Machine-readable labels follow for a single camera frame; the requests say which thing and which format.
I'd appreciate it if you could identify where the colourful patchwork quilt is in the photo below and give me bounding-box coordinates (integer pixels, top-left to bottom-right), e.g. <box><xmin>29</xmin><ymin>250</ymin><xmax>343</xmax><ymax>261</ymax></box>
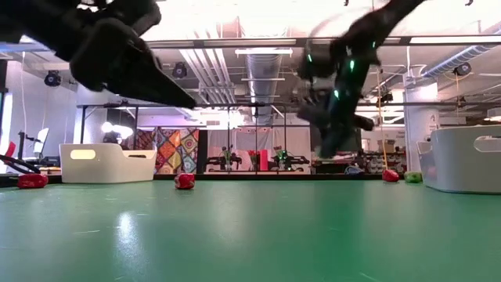
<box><xmin>135</xmin><ymin>127</ymin><xmax>200</xmax><ymax>175</ymax></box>

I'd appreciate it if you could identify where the green table mat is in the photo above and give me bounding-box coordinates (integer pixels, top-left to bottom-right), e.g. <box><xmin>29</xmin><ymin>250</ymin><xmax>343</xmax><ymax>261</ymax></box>
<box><xmin>0</xmin><ymin>179</ymin><xmax>501</xmax><ymax>282</ymax></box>

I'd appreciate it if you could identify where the white chair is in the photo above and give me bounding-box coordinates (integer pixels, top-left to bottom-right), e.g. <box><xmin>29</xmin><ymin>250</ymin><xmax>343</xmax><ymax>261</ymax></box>
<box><xmin>33</xmin><ymin>127</ymin><xmax>51</xmax><ymax>156</ymax></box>

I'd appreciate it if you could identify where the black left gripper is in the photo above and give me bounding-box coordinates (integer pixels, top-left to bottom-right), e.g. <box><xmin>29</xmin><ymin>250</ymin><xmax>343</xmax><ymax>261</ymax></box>
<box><xmin>69</xmin><ymin>17</ymin><xmax>197</xmax><ymax>110</ymax></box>

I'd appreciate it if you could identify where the bright studio light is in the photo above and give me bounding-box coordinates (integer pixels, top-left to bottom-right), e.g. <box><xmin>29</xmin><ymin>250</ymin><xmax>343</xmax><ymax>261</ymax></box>
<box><xmin>100</xmin><ymin>121</ymin><xmax>135</xmax><ymax>144</ymax></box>

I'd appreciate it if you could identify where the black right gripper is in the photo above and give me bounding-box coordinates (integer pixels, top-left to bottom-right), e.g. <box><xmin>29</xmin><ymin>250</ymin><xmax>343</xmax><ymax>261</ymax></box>
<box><xmin>296</xmin><ymin>34</ymin><xmax>382</xmax><ymax>159</ymax></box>

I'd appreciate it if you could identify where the black overhead frame beam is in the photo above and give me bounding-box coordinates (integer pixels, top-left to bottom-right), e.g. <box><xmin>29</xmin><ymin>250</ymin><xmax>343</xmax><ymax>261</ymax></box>
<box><xmin>144</xmin><ymin>35</ymin><xmax>501</xmax><ymax>50</ymax></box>

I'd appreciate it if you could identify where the slim silver ventilation duct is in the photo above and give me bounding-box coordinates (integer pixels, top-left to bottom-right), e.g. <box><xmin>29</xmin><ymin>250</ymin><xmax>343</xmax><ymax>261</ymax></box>
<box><xmin>421</xmin><ymin>43</ymin><xmax>501</xmax><ymax>78</ymax></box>

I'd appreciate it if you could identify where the yellow hanging rope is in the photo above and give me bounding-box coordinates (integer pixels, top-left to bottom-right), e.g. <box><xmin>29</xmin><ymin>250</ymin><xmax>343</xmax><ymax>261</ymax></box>
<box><xmin>375</xmin><ymin>66</ymin><xmax>389</xmax><ymax>170</ymax></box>

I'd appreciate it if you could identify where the black upright panel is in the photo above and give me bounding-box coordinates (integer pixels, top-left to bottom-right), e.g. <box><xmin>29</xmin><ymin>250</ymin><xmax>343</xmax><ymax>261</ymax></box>
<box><xmin>196</xmin><ymin>129</ymin><xmax>209</xmax><ymax>175</ymax></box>

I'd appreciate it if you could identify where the distant robot workstation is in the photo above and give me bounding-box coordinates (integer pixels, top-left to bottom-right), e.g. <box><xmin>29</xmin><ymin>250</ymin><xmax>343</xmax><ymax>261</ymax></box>
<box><xmin>269</xmin><ymin>146</ymin><xmax>311</xmax><ymax>172</ymax></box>
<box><xmin>206</xmin><ymin>145</ymin><xmax>244</xmax><ymax>172</ymax></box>

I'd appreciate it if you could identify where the white building column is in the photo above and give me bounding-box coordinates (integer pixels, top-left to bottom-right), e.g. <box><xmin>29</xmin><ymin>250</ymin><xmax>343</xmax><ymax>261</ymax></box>
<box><xmin>402</xmin><ymin>80</ymin><xmax>440</xmax><ymax>173</ymax></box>

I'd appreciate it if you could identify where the white ceiling light fixture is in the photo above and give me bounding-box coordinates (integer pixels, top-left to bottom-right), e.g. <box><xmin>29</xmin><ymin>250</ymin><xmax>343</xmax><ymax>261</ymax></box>
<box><xmin>234</xmin><ymin>48</ymin><xmax>294</xmax><ymax>56</ymax></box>

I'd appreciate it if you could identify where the black hanging ceiling device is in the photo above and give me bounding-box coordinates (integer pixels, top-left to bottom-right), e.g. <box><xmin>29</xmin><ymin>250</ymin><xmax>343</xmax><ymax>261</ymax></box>
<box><xmin>453</xmin><ymin>61</ymin><xmax>473</xmax><ymax>78</ymax></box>
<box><xmin>43</xmin><ymin>70</ymin><xmax>63</xmax><ymax>88</ymax></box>
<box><xmin>171</xmin><ymin>61</ymin><xmax>189</xmax><ymax>79</ymax></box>

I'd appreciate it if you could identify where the white plastic basket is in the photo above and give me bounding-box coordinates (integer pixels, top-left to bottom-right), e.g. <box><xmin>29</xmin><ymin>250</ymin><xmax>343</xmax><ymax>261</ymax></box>
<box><xmin>59</xmin><ymin>143</ymin><xmax>157</xmax><ymax>185</ymax></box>

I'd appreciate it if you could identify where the red chair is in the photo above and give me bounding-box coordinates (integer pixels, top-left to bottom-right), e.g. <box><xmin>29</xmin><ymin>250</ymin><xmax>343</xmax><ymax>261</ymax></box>
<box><xmin>2</xmin><ymin>140</ymin><xmax>17</xmax><ymax>160</ymax></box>

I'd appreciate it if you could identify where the black horizontal frame rail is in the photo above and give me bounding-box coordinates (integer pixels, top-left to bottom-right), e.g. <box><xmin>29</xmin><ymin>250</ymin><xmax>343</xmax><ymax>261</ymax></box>
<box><xmin>76</xmin><ymin>101</ymin><xmax>501</xmax><ymax>110</ymax></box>

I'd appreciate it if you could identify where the red toy bell pepper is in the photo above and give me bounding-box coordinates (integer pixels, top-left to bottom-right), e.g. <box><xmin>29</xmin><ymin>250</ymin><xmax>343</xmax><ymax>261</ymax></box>
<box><xmin>174</xmin><ymin>172</ymin><xmax>196</xmax><ymax>190</ymax></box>
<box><xmin>16</xmin><ymin>173</ymin><xmax>49</xmax><ymax>190</ymax></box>
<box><xmin>382</xmin><ymin>168</ymin><xmax>401</xmax><ymax>183</ymax></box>

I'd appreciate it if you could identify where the pale grey plastic basket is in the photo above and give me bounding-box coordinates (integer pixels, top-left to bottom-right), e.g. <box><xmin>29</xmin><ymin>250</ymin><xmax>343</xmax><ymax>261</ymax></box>
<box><xmin>416</xmin><ymin>124</ymin><xmax>501</xmax><ymax>195</ymax></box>

